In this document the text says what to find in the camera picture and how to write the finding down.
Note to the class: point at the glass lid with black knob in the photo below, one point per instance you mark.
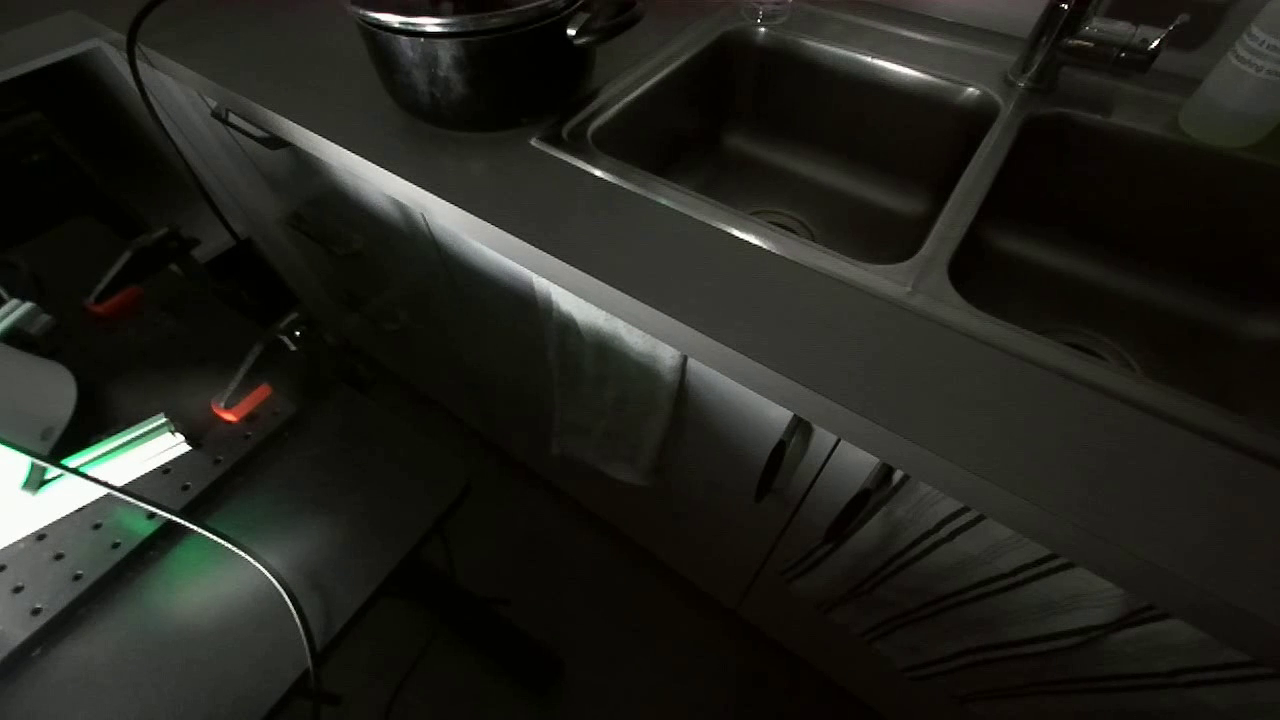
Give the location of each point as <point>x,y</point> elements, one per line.
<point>453,19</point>

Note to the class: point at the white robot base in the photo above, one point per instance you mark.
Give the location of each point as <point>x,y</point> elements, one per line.
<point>30,392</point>

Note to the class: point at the grey hanging dish towel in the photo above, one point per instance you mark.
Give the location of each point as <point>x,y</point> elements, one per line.
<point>612,384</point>

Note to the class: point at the stainless steel double sink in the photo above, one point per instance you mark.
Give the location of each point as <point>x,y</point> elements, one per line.
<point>934,202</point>

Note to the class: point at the chrome sink faucet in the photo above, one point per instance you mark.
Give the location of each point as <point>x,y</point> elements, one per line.
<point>1081,40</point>

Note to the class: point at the perforated black mounting plate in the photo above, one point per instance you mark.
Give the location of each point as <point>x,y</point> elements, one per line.
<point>92,541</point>

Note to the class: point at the white plastic bottle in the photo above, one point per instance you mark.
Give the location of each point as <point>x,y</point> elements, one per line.
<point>1242,87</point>

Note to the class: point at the white lit base plate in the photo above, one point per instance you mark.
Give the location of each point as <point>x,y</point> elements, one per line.
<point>81,472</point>

